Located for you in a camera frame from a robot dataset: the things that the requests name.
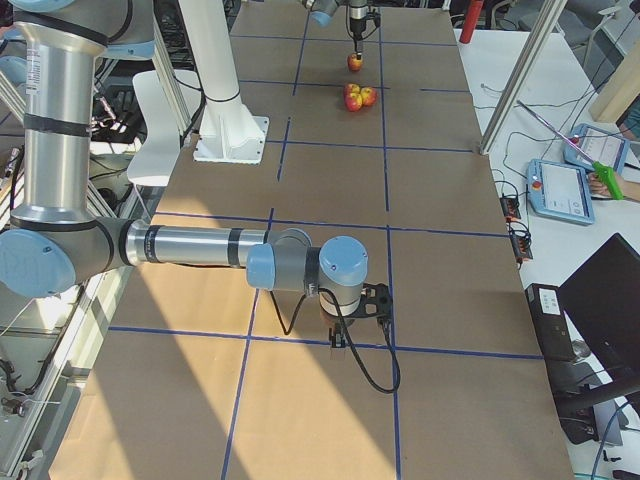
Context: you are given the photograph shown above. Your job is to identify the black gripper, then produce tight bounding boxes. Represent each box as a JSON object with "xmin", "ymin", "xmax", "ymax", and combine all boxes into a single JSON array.
[{"xmin": 347, "ymin": 0, "xmax": 380, "ymax": 60}]

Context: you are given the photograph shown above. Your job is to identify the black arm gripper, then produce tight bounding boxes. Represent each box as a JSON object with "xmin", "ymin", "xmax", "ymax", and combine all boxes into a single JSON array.
[{"xmin": 327, "ymin": 315, "xmax": 355, "ymax": 348}]

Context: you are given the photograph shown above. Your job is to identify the lone red yellow apple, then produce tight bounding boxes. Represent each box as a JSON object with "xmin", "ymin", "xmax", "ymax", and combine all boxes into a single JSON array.
[{"xmin": 347, "ymin": 53, "xmax": 363, "ymax": 72}]

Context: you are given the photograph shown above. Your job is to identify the apple nearest robot base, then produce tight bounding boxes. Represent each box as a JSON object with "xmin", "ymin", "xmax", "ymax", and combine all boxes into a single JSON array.
[{"xmin": 343, "ymin": 92, "xmax": 363, "ymax": 112}]

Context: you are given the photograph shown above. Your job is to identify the person's hand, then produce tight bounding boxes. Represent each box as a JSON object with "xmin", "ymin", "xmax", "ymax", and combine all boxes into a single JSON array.
[{"xmin": 587, "ymin": 172, "xmax": 610, "ymax": 198}]

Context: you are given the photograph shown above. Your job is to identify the apple nearest table edge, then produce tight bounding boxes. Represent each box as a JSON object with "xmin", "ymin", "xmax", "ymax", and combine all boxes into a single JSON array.
[{"xmin": 360, "ymin": 87, "xmax": 378, "ymax": 107}]

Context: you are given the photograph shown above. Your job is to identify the red cylinder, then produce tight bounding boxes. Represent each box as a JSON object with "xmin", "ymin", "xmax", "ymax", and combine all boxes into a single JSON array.
[{"xmin": 459, "ymin": 0, "xmax": 484, "ymax": 44}]

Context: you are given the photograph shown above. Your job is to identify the black computer box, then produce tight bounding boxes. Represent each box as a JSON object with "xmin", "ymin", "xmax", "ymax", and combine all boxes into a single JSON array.
[{"xmin": 525, "ymin": 283, "xmax": 575, "ymax": 362}]

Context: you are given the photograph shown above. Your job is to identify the orange black usb hub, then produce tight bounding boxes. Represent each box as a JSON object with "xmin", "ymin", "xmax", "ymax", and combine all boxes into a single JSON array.
[{"xmin": 499, "ymin": 195, "xmax": 522, "ymax": 222}]

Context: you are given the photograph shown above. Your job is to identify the white chair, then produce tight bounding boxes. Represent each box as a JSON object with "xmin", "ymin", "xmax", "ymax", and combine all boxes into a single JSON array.
[{"xmin": 127, "ymin": 71, "xmax": 182, "ymax": 187}]

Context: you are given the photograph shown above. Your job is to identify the near blue teach pendant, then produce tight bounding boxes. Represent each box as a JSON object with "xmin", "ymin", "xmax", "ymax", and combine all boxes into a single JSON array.
[{"xmin": 526, "ymin": 159, "xmax": 595, "ymax": 225}]

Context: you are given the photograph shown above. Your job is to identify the blue teach pendant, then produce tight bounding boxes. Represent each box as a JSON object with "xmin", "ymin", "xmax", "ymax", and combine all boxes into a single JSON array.
[
  {"xmin": 568, "ymin": 123, "xmax": 630, "ymax": 174},
  {"xmin": 526, "ymin": 159, "xmax": 595, "ymax": 225}
]

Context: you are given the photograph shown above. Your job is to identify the black laptop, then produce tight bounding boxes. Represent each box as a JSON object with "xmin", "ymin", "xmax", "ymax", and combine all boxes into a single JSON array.
[{"xmin": 559, "ymin": 233, "xmax": 639, "ymax": 378}]

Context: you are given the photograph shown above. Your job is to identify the far blue teach pendant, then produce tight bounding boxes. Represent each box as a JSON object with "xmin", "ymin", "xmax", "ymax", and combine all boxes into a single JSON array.
[{"xmin": 568, "ymin": 123, "xmax": 630, "ymax": 174}]

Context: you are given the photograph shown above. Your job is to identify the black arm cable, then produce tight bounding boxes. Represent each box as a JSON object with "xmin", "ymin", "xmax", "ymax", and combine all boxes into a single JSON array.
[{"xmin": 267, "ymin": 287, "xmax": 403, "ymax": 395}]

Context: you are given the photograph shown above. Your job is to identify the black arm camera mount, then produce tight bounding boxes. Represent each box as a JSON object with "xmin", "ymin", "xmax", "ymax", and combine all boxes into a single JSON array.
[{"xmin": 347, "ymin": 283, "xmax": 393, "ymax": 322}]

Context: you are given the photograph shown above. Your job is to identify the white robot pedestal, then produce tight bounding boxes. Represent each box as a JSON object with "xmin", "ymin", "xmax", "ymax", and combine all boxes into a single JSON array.
[{"xmin": 179, "ymin": 0, "xmax": 269, "ymax": 165}]

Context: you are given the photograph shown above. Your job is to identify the aluminium frame post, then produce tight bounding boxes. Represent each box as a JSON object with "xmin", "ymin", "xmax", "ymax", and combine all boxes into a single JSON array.
[{"xmin": 479, "ymin": 0, "xmax": 567, "ymax": 155}]

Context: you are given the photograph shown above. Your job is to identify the green handled reacher grabber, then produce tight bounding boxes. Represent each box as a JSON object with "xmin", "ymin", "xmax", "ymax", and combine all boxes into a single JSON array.
[{"xmin": 516, "ymin": 100, "xmax": 625, "ymax": 200}]

